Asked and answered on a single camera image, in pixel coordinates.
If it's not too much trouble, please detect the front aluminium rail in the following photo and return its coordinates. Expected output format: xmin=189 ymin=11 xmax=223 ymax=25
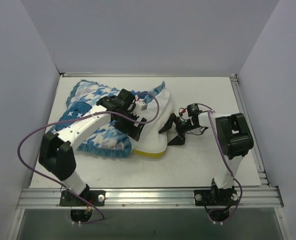
xmin=16 ymin=187 xmax=283 ymax=210

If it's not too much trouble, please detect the cream yellow pillow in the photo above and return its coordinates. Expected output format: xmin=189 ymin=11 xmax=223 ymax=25
xmin=132 ymin=134 xmax=167 ymax=159

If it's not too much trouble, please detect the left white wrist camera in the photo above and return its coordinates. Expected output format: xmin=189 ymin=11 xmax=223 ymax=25
xmin=132 ymin=101 xmax=147 ymax=115

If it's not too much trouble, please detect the blue white pillowcase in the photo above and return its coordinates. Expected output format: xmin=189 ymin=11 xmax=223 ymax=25
xmin=49 ymin=79 xmax=174 ymax=158

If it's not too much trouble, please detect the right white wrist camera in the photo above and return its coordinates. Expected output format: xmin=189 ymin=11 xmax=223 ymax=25
xmin=178 ymin=107 xmax=187 ymax=117

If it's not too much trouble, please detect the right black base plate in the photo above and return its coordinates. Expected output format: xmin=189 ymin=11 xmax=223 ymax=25
xmin=194 ymin=187 xmax=239 ymax=207

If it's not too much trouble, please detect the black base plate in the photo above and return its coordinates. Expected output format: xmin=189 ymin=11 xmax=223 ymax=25
xmin=59 ymin=190 xmax=106 ymax=207
xmin=194 ymin=187 xmax=239 ymax=207

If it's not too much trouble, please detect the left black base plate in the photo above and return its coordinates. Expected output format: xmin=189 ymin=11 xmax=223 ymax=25
xmin=59 ymin=190 xmax=106 ymax=207

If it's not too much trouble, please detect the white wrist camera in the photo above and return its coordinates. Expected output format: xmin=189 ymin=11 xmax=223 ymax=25
xmin=132 ymin=101 xmax=147 ymax=115
xmin=178 ymin=107 xmax=187 ymax=117

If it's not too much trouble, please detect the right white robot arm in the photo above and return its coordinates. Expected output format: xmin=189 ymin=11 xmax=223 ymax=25
xmin=159 ymin=103 xmax=254 ymax=205

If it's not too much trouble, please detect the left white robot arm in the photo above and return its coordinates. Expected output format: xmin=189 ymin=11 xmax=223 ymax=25
xmin=38 ymin=89 xmax=147 ymax=206

